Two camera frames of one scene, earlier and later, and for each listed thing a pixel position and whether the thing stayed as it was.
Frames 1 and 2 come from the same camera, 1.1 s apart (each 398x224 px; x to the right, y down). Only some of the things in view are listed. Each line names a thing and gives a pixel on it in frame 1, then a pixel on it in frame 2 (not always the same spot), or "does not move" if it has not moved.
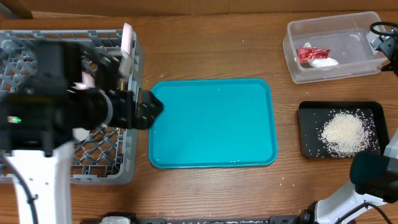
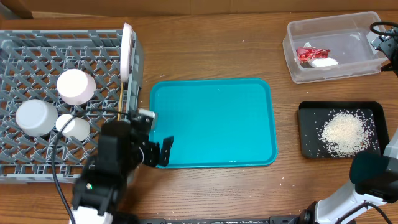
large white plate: x=126 y=60 does not move
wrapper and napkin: x=320 y=62 does not move
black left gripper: x=126 y=117 → x=154 y=157
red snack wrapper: x=305 y=54 does not move
